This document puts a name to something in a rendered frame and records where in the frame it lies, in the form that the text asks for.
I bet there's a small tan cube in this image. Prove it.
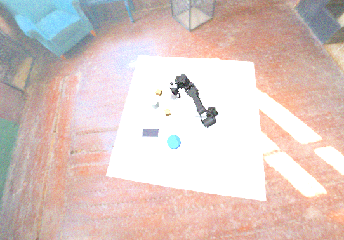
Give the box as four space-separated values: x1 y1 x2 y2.
164 109 171 116
156 89 162 96

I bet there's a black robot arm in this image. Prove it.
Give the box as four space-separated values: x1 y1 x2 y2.
175 75 219 128

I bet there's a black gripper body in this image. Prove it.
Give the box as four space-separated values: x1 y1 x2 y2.
171 73 187 96

